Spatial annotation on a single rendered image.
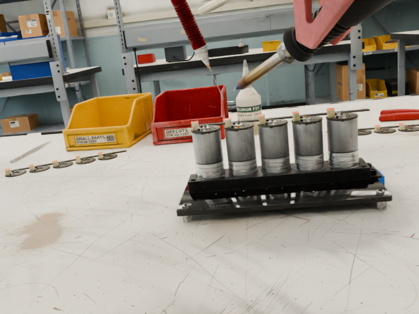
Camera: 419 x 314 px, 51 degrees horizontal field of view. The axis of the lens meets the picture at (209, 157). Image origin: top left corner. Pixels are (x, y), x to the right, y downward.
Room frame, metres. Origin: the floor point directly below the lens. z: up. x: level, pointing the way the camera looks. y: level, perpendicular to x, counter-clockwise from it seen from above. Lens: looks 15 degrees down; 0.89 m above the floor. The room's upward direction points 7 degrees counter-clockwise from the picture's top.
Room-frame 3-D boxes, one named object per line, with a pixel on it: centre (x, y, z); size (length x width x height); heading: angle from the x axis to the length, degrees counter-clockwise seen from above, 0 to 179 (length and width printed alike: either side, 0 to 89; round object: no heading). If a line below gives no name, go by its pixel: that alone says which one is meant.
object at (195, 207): (0.34, -0.05, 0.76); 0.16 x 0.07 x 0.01; 83
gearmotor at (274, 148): (0.36, -0.06, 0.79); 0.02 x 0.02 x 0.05
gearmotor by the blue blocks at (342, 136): (0.35, -0.11, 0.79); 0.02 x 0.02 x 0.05
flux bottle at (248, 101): (0.60, -0.06, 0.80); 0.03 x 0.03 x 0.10
